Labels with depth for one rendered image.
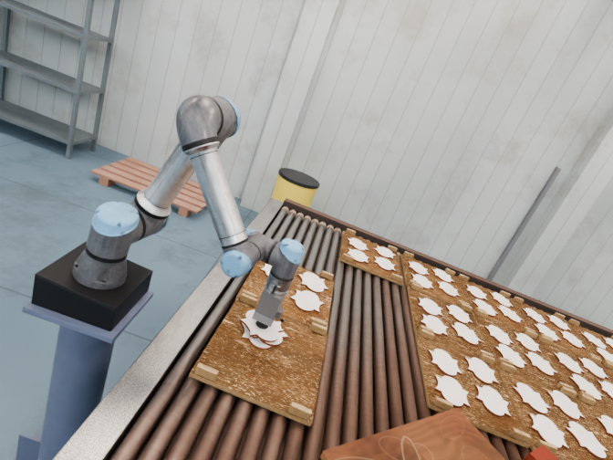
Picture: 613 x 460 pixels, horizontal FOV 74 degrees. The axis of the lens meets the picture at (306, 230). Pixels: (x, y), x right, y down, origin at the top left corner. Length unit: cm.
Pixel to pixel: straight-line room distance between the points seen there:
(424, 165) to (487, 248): 131
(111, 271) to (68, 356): 33
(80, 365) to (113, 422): 48
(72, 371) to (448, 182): 424
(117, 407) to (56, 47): 493
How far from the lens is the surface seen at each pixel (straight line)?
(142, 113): 524
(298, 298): 160
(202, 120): 108
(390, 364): 157
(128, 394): 114
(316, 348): 141
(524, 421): 173
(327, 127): 471
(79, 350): 149
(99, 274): 133
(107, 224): 126
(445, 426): 126
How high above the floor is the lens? 176
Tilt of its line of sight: 21 degrees down
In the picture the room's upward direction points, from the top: 22 degrees clockwise
